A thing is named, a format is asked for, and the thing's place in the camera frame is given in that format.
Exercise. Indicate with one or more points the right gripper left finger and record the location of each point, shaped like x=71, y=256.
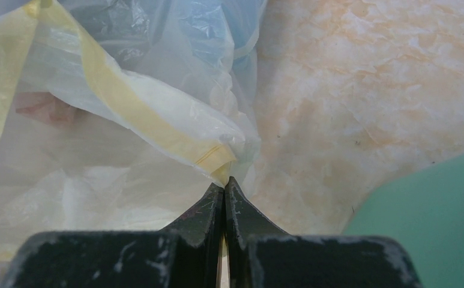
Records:
x=182, y=254

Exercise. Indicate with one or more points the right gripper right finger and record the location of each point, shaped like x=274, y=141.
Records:
x=263, y=255

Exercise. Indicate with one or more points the clear yellow-trimmed trash bag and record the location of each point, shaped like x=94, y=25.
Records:
x=118, y=115

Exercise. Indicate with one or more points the green plastic trash bin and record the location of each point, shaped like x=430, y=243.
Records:
x=424, y=212

